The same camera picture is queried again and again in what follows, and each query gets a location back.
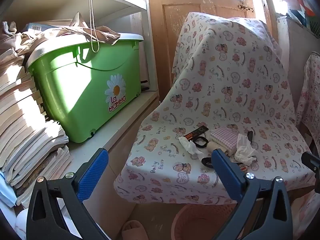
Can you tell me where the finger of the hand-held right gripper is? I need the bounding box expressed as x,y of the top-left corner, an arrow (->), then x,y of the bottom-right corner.
301,151 -> 320,174

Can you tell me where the green plastic storage box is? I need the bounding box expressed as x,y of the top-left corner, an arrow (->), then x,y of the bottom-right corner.
25,32 -> 145,143

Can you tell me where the pale pink cloth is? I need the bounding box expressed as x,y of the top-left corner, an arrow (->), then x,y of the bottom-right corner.
291,187 -> 318,240

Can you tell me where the white cabinet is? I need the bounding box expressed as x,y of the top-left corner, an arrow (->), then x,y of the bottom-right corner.
67,90 -> 160,240

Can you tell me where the pink plastic wastebasket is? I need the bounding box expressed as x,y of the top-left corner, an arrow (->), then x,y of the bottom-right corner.
171,203 -> 238,240

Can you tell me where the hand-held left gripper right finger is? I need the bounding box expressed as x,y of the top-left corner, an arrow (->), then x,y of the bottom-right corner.
211,149 -> 293,240

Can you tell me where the stack of books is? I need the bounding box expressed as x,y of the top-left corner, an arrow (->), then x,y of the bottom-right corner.
0,32 -> 73,208

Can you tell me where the colourful patchwork cloth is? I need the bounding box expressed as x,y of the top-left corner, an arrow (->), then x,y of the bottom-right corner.
272,0 -> 317,29

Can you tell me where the black rubber ring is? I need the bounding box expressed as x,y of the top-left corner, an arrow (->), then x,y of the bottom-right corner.
194,136 -> 209,148

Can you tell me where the beige slipper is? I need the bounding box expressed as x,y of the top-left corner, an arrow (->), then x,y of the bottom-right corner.
122,220 -> 145,240

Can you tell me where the pink printed cloth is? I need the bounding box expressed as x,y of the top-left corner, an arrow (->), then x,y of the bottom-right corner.
296,52 -> 320,140

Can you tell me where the wooden door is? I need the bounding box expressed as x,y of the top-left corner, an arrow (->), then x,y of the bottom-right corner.
146,0 -> 278,100

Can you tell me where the black plastic spoon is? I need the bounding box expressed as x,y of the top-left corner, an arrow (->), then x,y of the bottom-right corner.
201,156 -> 214,168

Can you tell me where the white cord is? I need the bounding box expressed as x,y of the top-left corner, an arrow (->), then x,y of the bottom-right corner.
89,0 -> 100,53

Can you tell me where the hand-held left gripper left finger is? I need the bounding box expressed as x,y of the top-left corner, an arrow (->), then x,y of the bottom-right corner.
26,148 -> 110,240

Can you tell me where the white tissue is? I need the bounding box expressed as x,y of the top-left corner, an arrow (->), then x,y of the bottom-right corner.
234,133 -> 258,165
178,136 -> 204,155

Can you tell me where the black orange wrapper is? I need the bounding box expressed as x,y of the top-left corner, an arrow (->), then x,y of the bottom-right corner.
184,127 -> 209,140

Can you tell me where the pink checkered box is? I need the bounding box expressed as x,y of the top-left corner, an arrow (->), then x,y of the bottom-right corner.
209,127 -> 240,155

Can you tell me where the beige cloth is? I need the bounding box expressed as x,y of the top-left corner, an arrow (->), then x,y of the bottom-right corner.
17,12 -> 122,55

